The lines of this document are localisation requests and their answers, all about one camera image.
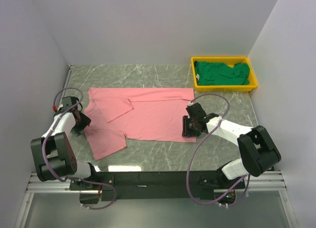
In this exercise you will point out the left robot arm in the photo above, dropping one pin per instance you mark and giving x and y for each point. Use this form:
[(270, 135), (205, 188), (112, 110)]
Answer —
[(52, 153)]

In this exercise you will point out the aluminium frame rail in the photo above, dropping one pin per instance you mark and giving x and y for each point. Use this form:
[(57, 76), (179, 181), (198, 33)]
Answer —
[(36, 186)]

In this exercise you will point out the black base beam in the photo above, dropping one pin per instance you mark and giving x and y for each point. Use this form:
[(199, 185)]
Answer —
[(153, 185)]

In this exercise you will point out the pink t shirt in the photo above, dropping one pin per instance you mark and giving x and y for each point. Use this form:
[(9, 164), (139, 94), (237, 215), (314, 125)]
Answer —
[(146, 114)]

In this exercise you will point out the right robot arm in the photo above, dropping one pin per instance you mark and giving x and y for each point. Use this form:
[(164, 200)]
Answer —
[(258, 152)]

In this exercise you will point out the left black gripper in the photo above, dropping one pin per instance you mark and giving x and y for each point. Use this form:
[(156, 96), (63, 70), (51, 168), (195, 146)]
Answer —
[(85, 121)]

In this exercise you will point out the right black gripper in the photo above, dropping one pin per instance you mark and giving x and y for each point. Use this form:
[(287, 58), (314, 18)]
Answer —
[(186, 119)]

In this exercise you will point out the green t shirt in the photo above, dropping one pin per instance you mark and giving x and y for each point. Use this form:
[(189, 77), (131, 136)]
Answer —
[(212, 74)]

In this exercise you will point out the yellow plastic bin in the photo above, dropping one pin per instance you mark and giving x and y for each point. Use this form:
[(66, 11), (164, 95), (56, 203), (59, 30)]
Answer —
[(230, 61)]

